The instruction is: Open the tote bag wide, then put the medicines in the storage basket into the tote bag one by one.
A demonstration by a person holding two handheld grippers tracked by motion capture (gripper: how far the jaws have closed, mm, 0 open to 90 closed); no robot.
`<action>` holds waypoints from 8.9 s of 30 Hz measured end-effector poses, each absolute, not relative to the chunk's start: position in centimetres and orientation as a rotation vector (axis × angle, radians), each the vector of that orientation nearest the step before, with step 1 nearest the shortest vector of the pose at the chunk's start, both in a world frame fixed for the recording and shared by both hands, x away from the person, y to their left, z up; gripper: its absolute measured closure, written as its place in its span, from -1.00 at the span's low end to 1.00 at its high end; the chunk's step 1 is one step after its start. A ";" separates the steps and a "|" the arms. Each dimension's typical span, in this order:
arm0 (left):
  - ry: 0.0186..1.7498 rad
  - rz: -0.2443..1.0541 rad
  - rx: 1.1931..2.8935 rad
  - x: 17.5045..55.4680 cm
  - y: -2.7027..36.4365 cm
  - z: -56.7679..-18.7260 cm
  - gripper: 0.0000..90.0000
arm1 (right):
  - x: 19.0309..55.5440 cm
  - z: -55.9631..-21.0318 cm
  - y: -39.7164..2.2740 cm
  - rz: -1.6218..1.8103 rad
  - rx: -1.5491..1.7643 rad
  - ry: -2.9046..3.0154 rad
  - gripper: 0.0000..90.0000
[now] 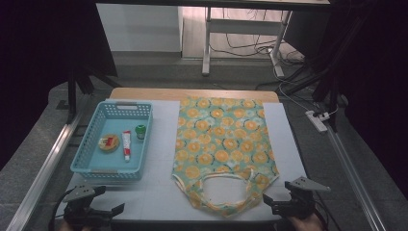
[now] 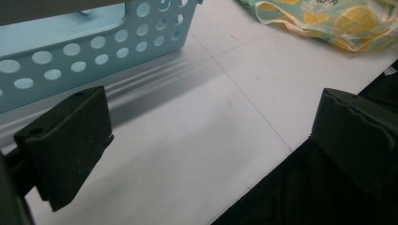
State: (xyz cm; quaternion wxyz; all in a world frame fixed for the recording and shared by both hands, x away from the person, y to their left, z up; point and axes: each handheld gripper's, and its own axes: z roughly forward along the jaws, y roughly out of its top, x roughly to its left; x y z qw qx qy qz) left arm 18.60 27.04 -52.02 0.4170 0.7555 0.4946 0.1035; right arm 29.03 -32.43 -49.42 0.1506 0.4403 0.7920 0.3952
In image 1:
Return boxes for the black metal stand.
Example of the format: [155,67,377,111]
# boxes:
[282,0,379,133]
[64,62,121,125]

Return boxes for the person's right hand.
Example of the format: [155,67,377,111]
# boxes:
[286,213,325,231]

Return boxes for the small green bottle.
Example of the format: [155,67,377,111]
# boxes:
[135,124,147,141]

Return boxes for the yellow floral patterned shirt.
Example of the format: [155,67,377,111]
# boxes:
[171,96,281,218]

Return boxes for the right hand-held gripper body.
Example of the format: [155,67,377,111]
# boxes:
[272,175,332,220]

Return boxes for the white metal desk frame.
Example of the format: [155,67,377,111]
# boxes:
[201,6,293,78]

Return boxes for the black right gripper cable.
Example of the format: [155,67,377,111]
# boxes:
[313,192,342,231]

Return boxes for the aluminium rail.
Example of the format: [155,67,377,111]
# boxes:
[6,114,83,231]
[325,126,388,231]

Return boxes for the white paper sheet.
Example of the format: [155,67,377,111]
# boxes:
[54,99,308,223]

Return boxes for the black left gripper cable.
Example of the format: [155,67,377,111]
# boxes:
[47,188,77,231]

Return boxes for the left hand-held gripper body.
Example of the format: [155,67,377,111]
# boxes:
[62,184,113,229]

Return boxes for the black floor cables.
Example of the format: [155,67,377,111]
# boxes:
[209,9,306,66]

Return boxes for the white and red tube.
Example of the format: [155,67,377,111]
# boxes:
[121,129,133,163]

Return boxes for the person's left hand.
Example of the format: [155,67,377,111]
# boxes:
[59,222,94,231]

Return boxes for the white cabinet panel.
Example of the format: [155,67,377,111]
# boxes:
[95,3,185,53]

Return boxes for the round yellow tin red label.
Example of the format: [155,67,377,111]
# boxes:
[97,133,121,154]

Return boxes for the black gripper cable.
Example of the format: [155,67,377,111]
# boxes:
[313,192,342,231]
[47,188,77,231]

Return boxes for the white power strip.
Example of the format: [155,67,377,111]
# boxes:
[304,110,331,134]

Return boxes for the light blue plastic basket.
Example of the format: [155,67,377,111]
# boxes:
[69,99,154,181]

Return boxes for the white floor cable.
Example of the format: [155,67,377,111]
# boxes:
[272,62,340,117]

